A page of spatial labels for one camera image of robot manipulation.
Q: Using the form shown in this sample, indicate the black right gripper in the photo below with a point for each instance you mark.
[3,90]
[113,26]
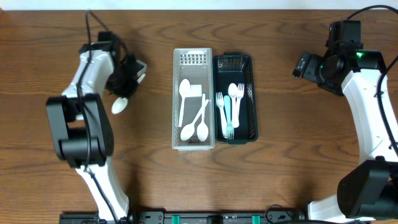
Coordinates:
[311,68]

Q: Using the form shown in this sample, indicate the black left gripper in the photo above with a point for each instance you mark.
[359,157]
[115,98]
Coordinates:
[121,84]

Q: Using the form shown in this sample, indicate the white plastic spoon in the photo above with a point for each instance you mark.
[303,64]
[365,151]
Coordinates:
[121,103]
[202,129]
[188,130]
[233,92]

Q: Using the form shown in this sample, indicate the white plastic fork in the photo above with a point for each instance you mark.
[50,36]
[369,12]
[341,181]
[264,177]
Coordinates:
[239,96]
[220,105]

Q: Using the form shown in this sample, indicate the mint green plastic fork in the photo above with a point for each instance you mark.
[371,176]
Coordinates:
[229,126]

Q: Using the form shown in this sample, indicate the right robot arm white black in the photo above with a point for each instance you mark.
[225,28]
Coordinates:
[369,192]

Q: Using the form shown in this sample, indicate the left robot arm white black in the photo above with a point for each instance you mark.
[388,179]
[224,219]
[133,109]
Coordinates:
[81,132]

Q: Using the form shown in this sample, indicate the clear perforated plastic basket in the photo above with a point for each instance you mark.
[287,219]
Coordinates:
[194,64]

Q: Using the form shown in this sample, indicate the white label in basket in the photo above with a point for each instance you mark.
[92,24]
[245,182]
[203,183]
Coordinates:
[195,91]

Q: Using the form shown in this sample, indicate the dark green perforated basket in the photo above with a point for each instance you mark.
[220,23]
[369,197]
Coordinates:
[234,67]

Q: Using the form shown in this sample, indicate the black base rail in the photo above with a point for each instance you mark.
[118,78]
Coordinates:
[273,214]

